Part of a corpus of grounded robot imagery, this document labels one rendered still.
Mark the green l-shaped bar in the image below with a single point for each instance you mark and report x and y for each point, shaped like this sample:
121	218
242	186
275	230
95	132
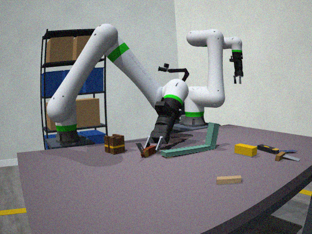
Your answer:
210	143

